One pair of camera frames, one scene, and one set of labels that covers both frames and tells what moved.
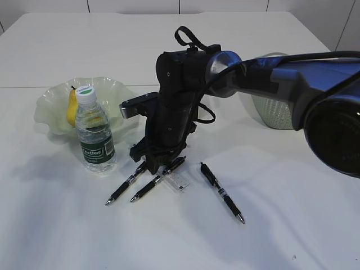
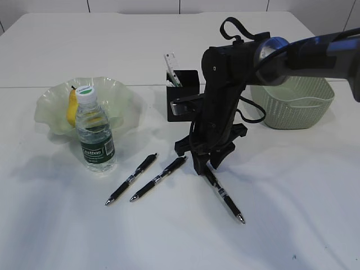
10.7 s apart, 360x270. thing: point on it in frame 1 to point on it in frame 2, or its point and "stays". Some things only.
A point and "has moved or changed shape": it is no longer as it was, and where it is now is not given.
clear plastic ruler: (175, 181) has moved or changed shape
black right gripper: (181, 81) to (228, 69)
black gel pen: (176, 164) stays
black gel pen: (142, 167) stays
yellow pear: (72, 107) stays
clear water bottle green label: (98, 146) stays
